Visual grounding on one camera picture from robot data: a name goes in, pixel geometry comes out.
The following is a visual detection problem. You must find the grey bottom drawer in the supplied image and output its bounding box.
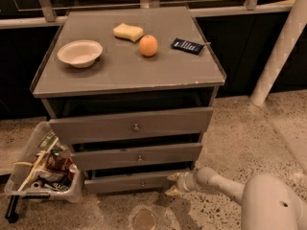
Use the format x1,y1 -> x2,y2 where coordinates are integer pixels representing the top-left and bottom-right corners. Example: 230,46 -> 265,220
84,168 -> 187,194

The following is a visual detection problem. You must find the grey drawer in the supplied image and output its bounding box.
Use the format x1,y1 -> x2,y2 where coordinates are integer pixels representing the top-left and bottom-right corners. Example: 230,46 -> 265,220
49,107 -> 213,145
72,143 -> 202,171
84,168 -> 187,194

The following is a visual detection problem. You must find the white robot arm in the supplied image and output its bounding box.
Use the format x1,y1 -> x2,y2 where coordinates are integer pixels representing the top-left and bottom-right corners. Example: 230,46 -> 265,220
165,167 -> 307,230

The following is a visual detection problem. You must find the grey middle drawer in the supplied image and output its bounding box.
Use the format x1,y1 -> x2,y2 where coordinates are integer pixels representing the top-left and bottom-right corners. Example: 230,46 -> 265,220
72,143 -> 202,171

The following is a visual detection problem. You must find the grey top drawer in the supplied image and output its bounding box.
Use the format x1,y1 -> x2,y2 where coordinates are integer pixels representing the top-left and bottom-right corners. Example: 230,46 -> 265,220
49,107 -> 213,145

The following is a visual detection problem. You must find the grey drawer cabinet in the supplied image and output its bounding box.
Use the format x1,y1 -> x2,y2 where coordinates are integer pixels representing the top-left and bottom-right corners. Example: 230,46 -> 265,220
29,6 -> 227,177

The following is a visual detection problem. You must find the brown snack bag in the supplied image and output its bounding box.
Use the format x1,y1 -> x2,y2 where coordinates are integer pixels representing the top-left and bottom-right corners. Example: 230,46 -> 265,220
45,153 -> 73,173

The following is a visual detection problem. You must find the clear plastic storage bin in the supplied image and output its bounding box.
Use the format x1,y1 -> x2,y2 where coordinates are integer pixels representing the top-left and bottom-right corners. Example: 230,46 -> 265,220
5,122 -> 83,203

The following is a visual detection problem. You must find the orange fruit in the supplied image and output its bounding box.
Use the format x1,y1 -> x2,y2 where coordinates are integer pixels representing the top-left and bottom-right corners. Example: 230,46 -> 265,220
139,35 -> 158,57

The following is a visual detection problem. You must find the white paper bowl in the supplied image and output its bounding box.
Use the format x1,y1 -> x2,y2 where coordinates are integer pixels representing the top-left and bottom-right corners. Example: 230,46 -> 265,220
58,40 -> 103,69

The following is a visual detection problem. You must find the yellow sponge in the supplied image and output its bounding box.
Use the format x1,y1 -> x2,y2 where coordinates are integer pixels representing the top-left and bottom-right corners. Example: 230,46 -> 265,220
113,23 -> 144,42

